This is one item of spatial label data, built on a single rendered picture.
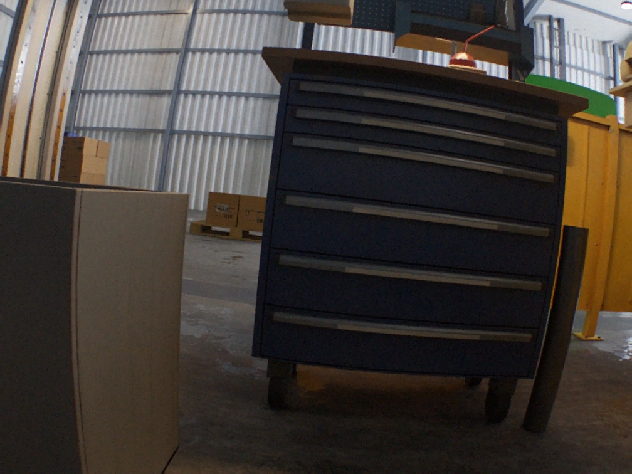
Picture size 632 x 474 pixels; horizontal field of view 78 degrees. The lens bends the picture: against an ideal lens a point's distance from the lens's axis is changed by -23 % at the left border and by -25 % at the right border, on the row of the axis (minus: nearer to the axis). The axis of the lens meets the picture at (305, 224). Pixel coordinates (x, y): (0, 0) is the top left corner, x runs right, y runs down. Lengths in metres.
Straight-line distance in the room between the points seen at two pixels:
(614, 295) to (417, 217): 1.94
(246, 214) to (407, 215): 5.01
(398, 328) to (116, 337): 0.78
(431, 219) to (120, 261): 0.79
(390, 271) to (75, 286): 0.85
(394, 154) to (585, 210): 1.73
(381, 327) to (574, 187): 1.73
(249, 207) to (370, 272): 4.98
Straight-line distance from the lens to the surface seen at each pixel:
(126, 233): 0.59
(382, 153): 1.17
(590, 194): 2.74
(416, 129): 1.19
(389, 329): 1.20
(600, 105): 4.47
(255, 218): 6.10
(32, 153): 1.79
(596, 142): 2.80
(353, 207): 1.16
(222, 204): 6.16
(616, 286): 2.91
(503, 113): 1.25
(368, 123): 1.18
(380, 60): 1.22
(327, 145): 1.17
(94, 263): 0.51
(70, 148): 7.05
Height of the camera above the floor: 0.57
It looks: 3 degrees down
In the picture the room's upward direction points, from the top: 6 degrees clockwise
